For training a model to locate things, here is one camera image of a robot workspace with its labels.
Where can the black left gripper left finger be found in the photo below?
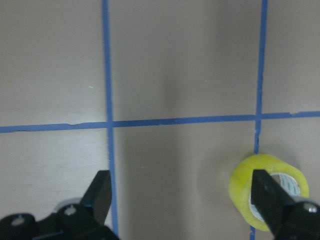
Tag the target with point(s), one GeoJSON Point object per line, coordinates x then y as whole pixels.
{"type": "Point", "coordinates": [98, 196]}

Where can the yellow tape roll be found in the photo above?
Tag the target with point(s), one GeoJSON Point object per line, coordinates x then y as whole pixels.
{"type": "Point", "coordinates": [292, 180]}

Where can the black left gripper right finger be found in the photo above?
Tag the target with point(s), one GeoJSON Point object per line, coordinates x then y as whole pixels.
{"type": "Point", "coordinates": [271, 200]}

